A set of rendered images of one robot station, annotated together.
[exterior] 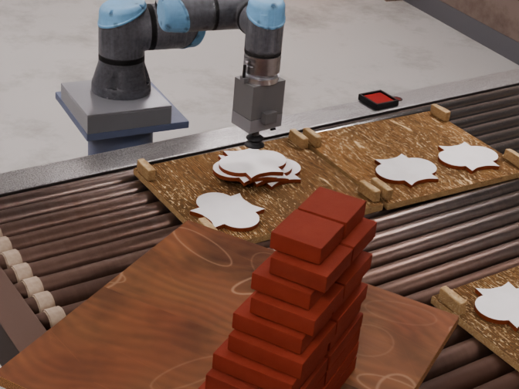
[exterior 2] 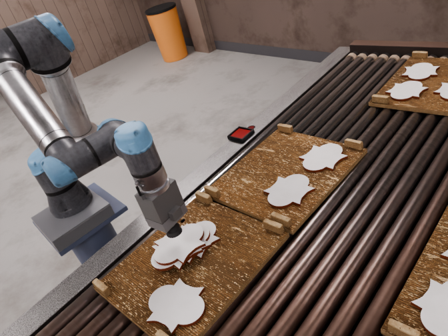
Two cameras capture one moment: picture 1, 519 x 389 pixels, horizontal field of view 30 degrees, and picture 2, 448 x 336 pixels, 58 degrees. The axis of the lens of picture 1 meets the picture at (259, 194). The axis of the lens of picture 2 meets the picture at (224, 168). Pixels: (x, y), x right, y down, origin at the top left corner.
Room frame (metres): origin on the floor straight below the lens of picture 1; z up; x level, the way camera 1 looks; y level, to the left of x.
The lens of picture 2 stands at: (1.04, -0.09, 1.69)
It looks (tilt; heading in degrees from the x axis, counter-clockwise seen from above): 34 degrees down; 356
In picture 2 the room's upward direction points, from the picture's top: 17 degrees counter-clockwise
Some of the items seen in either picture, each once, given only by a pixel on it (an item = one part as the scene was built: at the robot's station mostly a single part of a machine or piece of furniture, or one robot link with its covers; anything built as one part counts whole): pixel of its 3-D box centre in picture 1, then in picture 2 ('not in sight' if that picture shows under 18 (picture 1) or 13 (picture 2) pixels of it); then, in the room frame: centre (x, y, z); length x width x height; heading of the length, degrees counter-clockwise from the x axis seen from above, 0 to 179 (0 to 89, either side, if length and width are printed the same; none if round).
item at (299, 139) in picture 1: (298, 138); (203, 197); (2.03, -0.08, 0.95); 0.06 x 0.02 x 0.03; 35
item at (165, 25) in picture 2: not in sight; (168, 33); (6.50, -0.29, 0.34); 0.41 x 0.41 x 0.67
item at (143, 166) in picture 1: (146, 169); (101, 287); (1.80, 0.24, 0.95); 0.06 x 0.02 x 0.03; 35
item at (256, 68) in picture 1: (260, 63); (149, 177); (1.84, 0.02, 1.20); 0.08 x 0.08 x 0.05
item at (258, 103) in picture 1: (260, 100); (163, 203); (1.83, 0.02, 1.12); 0.10 x 0.09 x 0.16; 41
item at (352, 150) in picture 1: (412, 155); (284, 172); (2.04, -0.35, 0.93); 0.41 x 0.35 x 0.02; 123
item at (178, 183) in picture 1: (256, 188); (191, 261); (1.80, 0.01, 0.93); 0.41 x 0.35 x 0.02; 125
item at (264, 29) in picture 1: (264, 25); (137, 148); (1.84, 0.02, 1.28); 0.09 x 0.08 x 0.11; 25
